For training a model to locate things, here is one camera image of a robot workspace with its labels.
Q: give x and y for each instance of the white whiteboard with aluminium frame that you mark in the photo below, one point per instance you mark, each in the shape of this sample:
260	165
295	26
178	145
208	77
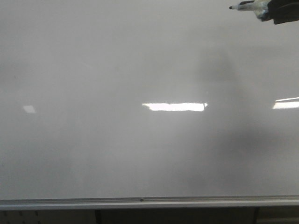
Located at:
109	104

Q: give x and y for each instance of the dark table under whiteboard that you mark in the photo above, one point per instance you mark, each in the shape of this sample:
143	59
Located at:
241	215

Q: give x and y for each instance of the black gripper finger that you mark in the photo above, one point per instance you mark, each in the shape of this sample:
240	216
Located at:
283	11

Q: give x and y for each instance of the black and white marker pen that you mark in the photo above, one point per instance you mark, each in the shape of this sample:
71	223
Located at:
259	7

